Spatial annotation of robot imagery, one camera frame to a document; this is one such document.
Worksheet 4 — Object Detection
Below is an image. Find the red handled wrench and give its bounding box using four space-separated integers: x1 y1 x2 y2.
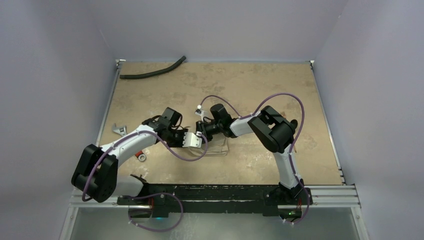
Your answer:
111 123 147 162

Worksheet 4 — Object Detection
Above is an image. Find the black spoon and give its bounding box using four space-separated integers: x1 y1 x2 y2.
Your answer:
290 119 298 129

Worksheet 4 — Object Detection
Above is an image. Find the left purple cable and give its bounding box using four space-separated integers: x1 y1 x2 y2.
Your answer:
81 130 210 232

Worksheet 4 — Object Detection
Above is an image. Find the black foam tube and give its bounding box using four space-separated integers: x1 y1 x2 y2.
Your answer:
119 55 187 80

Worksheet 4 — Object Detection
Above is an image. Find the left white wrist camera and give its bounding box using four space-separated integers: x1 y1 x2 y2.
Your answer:
182 132 203 148

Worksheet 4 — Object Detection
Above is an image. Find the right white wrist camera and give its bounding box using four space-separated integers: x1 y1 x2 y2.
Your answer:
194 105 207 118

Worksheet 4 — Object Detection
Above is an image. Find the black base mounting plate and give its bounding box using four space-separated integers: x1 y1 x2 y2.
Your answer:
117 183 313 219

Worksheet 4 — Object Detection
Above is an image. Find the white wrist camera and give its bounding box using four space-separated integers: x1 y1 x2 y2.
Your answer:
194 105 207 118
182 132 203 148

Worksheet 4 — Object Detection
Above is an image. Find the aluminium frame rail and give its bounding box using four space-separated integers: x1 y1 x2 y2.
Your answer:
68 185 361 209

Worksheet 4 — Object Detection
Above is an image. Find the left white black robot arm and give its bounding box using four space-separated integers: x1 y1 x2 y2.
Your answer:
71 107 187 203

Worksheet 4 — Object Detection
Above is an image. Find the beige cloth napkin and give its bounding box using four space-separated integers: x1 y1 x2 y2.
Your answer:
188 133 229 157

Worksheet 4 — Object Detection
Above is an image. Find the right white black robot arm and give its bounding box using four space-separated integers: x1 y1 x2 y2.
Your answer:
195 103 309 204

